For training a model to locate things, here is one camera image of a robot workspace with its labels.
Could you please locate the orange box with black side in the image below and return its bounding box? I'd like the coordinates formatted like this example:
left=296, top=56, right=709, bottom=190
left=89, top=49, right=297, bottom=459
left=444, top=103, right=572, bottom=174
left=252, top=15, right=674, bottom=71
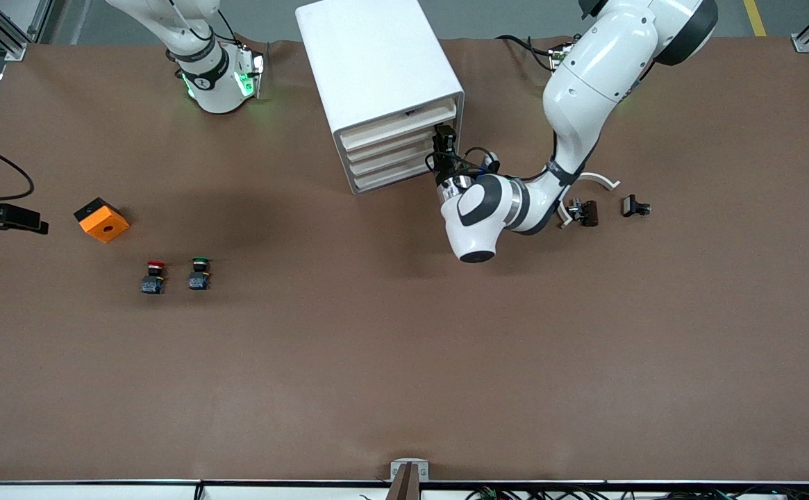
left=74, top=197, right=131, bottom=244

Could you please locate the white curved plastic piece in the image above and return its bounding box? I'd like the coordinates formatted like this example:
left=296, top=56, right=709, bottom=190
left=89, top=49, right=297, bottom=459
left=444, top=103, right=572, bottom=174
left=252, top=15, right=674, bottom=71
left=557, top=172, right=621, bottom=230

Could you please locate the brown electrical component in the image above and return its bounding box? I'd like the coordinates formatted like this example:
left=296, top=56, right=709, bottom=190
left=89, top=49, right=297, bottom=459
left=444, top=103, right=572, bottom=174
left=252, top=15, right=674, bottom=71
left=567, top=199, right=599, bottom=228

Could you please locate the red push button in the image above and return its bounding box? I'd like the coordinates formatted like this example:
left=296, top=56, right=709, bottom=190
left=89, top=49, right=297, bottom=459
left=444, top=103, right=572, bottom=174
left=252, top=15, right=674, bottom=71
left=141, top=260, right=169, bottom=295

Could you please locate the green push button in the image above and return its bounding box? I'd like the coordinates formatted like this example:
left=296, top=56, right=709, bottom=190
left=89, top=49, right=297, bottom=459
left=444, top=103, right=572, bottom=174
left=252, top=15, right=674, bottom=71
left=187, top=256, right=214, bottom=291

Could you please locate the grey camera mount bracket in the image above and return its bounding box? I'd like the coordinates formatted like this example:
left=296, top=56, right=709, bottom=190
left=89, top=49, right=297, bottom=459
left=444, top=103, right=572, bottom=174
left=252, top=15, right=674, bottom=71
left=385, top=458, right=430, bottom=500

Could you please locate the brown table cover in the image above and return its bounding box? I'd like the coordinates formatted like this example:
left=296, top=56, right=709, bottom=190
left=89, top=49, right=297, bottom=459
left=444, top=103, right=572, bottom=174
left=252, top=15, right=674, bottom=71
left=0, top=38, right=809, bottom=483

